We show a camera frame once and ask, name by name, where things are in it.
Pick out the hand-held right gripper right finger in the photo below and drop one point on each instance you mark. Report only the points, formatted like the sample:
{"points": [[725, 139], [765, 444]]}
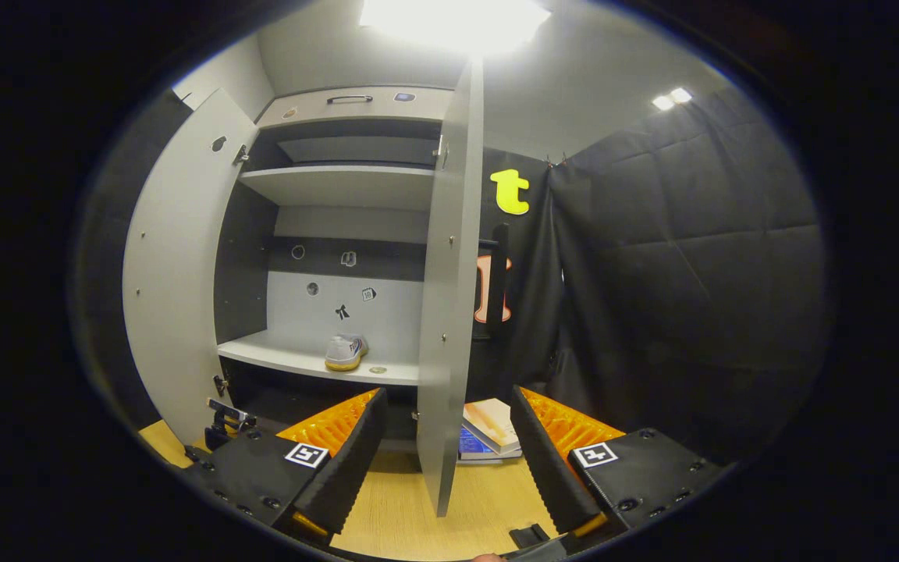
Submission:
{"points": [[551, 468]]}

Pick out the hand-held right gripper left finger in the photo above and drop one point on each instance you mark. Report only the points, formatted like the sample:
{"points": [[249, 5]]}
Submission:
{"points": [[352, 460]]}

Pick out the white shoe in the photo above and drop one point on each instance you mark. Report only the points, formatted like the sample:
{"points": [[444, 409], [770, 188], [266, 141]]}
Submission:
{"points": [[344, 353]]}

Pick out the grey shoe cabinet door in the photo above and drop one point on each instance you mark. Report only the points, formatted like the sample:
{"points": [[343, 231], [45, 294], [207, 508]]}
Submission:
{"points": [[176, 297], [445, 312]]}

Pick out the grey shoe cabinet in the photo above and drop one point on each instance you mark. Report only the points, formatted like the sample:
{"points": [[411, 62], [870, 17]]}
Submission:
{"points": [[340, 187]]}

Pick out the grey cabinet drawer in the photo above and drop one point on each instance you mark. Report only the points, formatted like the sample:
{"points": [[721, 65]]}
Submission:
{"points": [[418, 105]]}

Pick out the cream book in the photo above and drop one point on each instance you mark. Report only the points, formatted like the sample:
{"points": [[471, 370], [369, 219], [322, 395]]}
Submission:
{"points": [[492, 421]]}

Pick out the blue book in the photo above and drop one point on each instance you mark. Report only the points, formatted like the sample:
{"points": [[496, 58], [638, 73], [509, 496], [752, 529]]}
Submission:
{"points": [[471, 449]]}

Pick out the small ceiling light panel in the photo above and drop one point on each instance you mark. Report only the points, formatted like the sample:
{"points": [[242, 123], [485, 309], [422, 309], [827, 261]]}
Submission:
{"points": [[672, 98]]}

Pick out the large ceiling light panel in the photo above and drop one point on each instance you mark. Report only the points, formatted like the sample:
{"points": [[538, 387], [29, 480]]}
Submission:
{"points": [[453, 23]]}

